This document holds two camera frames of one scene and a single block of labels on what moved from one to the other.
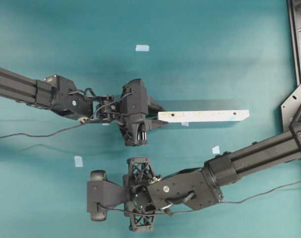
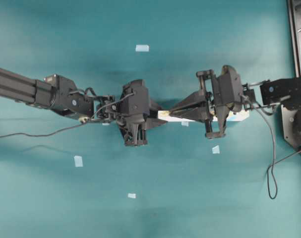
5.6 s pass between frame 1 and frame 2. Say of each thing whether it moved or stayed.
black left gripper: stayed
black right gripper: moved
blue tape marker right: stayed
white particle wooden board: stayed
